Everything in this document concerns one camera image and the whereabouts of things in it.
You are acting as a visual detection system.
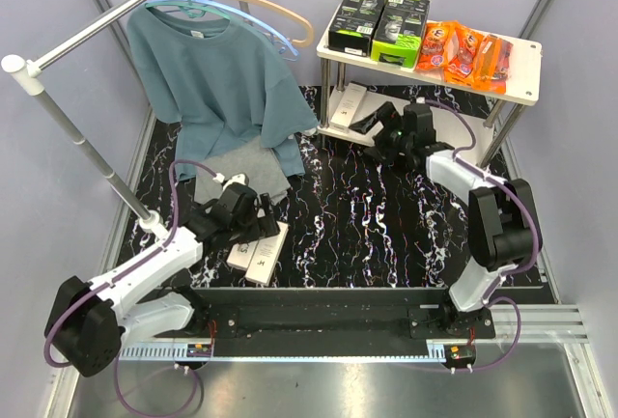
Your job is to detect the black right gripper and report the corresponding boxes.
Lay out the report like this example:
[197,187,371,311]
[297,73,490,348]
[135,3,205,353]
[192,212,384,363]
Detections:
[349,102,413,167]

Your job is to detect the white Harry's box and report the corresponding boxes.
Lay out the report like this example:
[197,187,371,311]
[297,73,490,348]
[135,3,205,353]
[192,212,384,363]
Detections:
[227,241,258,271]
[245,222,289,285]

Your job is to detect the long white cosmetic box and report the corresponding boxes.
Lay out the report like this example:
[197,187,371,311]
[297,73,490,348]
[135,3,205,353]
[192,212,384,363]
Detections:
[329,82,367,132]

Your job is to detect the orange snack packet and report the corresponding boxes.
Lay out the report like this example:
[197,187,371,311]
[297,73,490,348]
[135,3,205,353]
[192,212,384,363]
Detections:
[444,24,485,87]
[416,21,457,70]
[472,34,513,95]

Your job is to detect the black green razor box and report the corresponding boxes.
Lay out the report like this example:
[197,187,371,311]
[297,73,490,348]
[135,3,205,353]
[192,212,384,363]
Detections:
[371,0,431,69]

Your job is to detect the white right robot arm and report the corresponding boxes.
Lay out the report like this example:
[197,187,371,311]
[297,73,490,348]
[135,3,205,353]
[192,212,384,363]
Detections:
[351,101,542,338]

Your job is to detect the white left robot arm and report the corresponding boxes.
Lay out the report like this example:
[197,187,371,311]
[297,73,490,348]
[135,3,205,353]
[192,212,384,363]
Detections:
[43,182,281,377]

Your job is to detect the black razor box on shelf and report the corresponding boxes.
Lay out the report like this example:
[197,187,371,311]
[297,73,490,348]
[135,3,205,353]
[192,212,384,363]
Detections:
[327,0,386,57]

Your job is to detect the white two-tier shelf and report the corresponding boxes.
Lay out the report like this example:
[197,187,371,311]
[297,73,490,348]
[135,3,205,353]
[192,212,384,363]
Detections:
[316,33,543,175]

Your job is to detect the grey folded cloth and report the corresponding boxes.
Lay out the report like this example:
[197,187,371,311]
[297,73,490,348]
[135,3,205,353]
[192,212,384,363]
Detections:
[202,137,291,204]

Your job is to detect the black marble pattern mat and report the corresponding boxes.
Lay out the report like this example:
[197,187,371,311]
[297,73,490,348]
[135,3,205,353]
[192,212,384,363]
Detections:
[113,84,556,305]

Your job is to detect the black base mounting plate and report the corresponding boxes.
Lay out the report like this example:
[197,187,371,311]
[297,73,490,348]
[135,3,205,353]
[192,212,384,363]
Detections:
[196,288,495,361]

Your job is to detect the teal t-shirt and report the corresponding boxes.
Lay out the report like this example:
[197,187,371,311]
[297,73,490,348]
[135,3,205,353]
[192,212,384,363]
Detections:
[126,6,319,180]

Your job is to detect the blue plastic hanger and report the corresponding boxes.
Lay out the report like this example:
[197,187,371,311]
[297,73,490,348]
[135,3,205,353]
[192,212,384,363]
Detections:
[144,0,300,62]

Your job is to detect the metal clothes rack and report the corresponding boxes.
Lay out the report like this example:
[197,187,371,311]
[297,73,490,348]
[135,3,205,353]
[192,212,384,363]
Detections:
[0,0,242,245]

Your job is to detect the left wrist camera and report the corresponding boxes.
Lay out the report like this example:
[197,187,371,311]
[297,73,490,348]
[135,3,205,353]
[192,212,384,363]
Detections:
[213,173,249,190]

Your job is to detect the white slotted cable duct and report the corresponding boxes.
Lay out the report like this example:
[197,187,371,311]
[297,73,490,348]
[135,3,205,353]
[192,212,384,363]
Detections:
[120,342,214,362]

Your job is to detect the aluminium rail frame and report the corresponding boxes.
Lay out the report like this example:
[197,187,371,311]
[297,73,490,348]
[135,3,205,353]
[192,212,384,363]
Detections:
[492,304,588,344]

